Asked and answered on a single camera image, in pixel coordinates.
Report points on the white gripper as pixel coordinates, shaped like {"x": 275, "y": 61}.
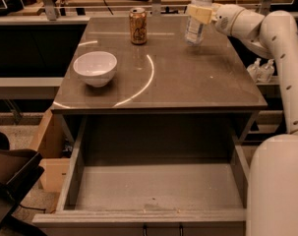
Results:
{"x": 225, "y": 20}

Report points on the clear plastic water bottle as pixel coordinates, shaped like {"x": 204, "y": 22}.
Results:
{"x": 194, "y": 29}

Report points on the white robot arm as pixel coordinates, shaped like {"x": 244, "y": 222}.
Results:
{"x": 272, "y": 199}

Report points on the small pump bottle left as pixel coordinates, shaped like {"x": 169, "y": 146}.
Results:
{"x": 253, "y": 69}

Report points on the small pump bottle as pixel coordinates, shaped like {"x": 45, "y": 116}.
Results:
{"x": 266, "y": 71}
{"x": 253, "y": 69}

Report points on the small pump bottle right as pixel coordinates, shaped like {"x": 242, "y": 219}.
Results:
{"x": 266, "y": 71}

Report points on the open grey top drawer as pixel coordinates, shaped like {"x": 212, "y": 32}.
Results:
{"x": 127, "y": 171}

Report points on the gold soda can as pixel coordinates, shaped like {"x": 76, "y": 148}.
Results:
{"x": 138, "y": 25}

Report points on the grey cabinet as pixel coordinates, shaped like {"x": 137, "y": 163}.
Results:
{"x": 165, "y": 75}

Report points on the white bowl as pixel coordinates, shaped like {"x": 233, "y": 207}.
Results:
{"x": 96, "y": 68}

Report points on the dark brown chair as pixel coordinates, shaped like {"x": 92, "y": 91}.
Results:
{"x": 19, "y": 171}

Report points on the black drawer handle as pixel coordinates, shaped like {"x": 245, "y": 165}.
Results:
{"x": 163, "y": 231}

